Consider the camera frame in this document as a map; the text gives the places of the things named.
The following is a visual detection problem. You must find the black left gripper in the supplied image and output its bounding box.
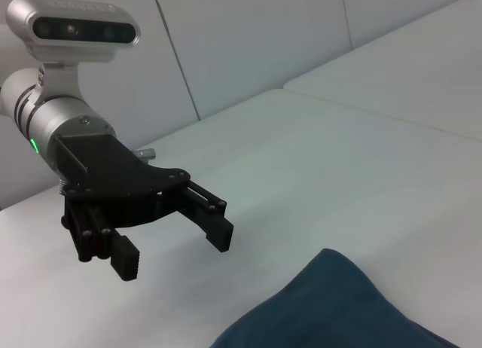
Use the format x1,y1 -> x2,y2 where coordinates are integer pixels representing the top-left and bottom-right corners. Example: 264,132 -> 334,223
51,133 -> 235,283

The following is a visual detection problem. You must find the teal blue printed t-shirt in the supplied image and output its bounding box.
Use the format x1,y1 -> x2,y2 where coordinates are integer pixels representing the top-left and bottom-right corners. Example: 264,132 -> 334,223
209,248 -> 462,348

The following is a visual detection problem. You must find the left gripper cable with plug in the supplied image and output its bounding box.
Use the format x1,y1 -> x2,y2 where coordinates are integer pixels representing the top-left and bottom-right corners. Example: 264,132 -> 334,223
130,147 -> 157,163

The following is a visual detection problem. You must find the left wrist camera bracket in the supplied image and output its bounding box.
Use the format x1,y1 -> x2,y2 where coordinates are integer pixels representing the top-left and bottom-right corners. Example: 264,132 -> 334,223
32,61 -> 90,105

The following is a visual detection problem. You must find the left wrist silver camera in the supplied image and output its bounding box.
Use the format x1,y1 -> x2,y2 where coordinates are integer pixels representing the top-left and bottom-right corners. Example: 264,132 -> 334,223
5,0 -> 142,65

